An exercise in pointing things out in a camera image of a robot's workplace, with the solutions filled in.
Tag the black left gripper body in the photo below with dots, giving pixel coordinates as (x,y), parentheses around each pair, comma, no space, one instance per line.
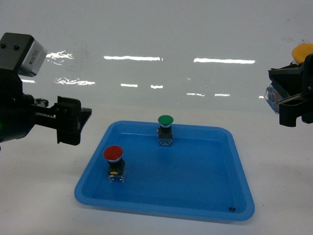
(16,114)

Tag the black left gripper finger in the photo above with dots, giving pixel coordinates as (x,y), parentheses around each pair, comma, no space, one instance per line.
(83,116)
(64,116)

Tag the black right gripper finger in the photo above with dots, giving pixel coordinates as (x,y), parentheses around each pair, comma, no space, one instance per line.
(300,105)
(293,79)

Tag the yellow mushroom push button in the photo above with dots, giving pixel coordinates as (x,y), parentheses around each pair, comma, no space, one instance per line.
(299,54)

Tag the red mushroom push button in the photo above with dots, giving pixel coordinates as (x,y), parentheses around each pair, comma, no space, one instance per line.
(117,168)

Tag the green mushroom push button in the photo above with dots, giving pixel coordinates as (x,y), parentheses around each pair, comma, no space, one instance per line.
(164,131)

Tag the blue plastic tray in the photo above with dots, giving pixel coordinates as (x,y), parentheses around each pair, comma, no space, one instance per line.
(198,177)

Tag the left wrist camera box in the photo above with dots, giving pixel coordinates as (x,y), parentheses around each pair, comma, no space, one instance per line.
(21,54)

